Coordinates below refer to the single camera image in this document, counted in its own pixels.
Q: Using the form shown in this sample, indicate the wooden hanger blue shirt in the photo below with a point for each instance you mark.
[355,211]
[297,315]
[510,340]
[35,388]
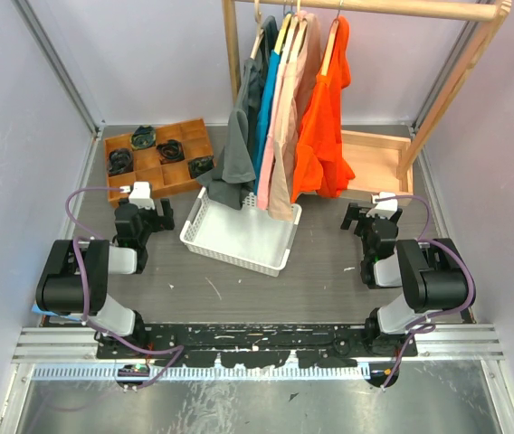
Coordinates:
[285,24]

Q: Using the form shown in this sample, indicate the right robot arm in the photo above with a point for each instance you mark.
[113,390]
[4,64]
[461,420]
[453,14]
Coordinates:
[432,275]

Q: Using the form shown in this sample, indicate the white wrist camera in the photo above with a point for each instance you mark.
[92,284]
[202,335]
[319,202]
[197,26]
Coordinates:
[139,194]
[386,203]

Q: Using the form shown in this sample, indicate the wooden hanger with metal hook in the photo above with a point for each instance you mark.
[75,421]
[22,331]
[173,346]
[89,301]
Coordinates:
[332,36]

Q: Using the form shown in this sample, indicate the wooden clothes rack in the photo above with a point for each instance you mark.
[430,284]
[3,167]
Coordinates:
[385,163]

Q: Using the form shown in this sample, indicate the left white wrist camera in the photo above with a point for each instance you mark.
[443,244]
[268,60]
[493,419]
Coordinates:
[139,194]

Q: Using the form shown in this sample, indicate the orange t shirt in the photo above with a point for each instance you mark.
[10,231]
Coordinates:
[320,166]

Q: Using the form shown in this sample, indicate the grey t shirt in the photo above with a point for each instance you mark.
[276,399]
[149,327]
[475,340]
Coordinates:
[231,180]

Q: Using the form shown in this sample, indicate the pink t shirt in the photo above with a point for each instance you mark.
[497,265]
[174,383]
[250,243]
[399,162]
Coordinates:
[273,192]

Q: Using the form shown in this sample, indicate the blue t shirt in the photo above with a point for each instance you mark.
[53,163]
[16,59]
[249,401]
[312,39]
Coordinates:
[264,116]

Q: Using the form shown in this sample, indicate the rolled black sock left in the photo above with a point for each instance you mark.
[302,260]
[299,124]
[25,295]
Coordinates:
[120,161]

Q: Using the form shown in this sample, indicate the beige t shirt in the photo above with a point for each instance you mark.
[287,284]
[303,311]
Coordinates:
[308,65]

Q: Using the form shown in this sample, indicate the rolled dark sock top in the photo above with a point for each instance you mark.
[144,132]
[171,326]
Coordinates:
[144,137]

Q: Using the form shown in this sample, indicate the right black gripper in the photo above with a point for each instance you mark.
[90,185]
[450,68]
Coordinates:
[355,212]

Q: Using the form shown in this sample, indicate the white plastic basket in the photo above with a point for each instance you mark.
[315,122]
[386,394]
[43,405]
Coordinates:
[247,238]

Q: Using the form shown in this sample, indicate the brown wooden compartment tray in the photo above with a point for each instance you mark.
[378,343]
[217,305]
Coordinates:
[165,178]

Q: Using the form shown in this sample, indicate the blue patterned cloth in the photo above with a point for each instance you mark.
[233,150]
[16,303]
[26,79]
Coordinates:
[39,311]

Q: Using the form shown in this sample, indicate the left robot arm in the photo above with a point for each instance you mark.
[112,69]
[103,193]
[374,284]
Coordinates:
[76,274]

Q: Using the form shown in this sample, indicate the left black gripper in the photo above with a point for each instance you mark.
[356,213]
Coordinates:
[166,221]

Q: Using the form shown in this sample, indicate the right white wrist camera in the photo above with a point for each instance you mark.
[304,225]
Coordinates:
[386,203]

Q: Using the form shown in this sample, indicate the wooden hanger grey shirt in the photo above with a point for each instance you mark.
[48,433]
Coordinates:
[257,13]

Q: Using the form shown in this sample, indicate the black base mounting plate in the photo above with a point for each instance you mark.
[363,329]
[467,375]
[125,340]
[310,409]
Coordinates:
[254,346]

